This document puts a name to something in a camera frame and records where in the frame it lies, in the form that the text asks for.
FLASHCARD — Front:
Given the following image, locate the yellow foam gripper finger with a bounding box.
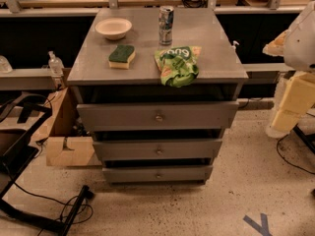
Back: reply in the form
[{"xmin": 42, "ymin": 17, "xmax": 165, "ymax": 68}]
[{"xmin": 266, "ymin": 72, "xmax": 315, "ymax": 139}]

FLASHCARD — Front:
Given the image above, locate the grey top drawer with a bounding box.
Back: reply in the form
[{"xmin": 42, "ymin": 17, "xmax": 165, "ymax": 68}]
[{"xmin": 77, "ymin": 101, "xmax": 238, "ymax": 132}]

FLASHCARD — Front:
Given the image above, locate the grey drawer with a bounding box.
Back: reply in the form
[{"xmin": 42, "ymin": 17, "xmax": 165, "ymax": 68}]
[
  {"xmin": 94, "ymin": 139, "xmax": 222, "ymax": 160},
  {"xmin": 77, "ymin": 101, "xmax": 238, "ymax": 132},
  {"xmin": 102, "ymin": 165, "xmax": 213, "ymax": 183}
]

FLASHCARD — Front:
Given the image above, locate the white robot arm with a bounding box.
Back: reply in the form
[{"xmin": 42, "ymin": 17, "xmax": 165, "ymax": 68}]
[{"xmin": 263, "ymin": 1, "xmax": 315, "ymax": 138}]

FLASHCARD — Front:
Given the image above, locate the grey drawer cabinet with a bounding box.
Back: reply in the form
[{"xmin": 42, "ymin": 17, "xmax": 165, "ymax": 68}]
[{"xmin": 68, "ymin": 8, "xmax": 247, "ymax": 169}]

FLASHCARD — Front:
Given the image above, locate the grey bottom drawer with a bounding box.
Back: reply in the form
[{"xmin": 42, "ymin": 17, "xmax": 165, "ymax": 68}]
[{"xmin": 102, "ymin": 165, "xmax": 213, "ymax": 183}]

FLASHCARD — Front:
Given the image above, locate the grey middle drawer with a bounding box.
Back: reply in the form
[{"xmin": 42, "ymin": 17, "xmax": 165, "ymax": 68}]
[{"xmin": 94, "ymin": 139, "xmax": 222, "ymax": 160}]

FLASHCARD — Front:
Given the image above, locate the small white pump bottle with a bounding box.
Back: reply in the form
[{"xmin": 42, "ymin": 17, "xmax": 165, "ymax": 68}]
[{"xmin": 231, "ymin": 40, "xmax": 239, "ymax": 51}]

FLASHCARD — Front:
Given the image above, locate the green chip bag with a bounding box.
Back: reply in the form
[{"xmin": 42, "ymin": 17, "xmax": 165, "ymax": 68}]
[{"xmin": 155, "ymin": 46, "xmax": 202, "ymax": 88}]

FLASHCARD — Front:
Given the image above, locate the tall drink can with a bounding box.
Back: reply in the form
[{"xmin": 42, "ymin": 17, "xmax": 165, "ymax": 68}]
[{"xmin": 158, "ymin": 6, "xmax": 174, "ymax": 45}]

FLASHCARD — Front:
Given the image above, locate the green yellow sponge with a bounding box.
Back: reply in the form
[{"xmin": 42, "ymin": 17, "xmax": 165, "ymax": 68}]
[{"xmin": 108, "ymin": 44, "xmax": 135, "ymax": 69}]

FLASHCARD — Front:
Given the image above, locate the white bowl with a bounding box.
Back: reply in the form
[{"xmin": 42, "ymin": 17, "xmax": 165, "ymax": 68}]
[{"xmin": 95, "ymin": 18, "xmax": 132, "ymax": 40}]

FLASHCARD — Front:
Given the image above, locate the cardboard box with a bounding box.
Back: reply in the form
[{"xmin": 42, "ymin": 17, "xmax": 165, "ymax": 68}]
[{"xmin": 31, "ymin": 86, "xmax": 100, "ymax": 167}]

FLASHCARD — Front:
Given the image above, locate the clear pump bottle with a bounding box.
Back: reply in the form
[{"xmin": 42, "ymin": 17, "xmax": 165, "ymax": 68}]
[{"xmin": 48, "ymin": 51, "xmax": 64, "ymax": 76}]

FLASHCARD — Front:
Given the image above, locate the black metal stand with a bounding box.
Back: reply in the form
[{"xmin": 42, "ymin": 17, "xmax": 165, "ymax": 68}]
[{"xmin": 0, "ymin": 92, "xmax": 94, "ymax": 236}]

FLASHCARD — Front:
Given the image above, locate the black cable right floor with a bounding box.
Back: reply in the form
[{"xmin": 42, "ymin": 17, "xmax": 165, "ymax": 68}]
[{"xmin": 276, "ymin": 134, "xmax": 315, "ymax": 176}]

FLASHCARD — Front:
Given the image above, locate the black floor cable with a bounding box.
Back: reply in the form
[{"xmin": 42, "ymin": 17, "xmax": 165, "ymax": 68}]
[{"xmin": 13, "ymin": 182, "xmax": 95, "ymax": 236}]

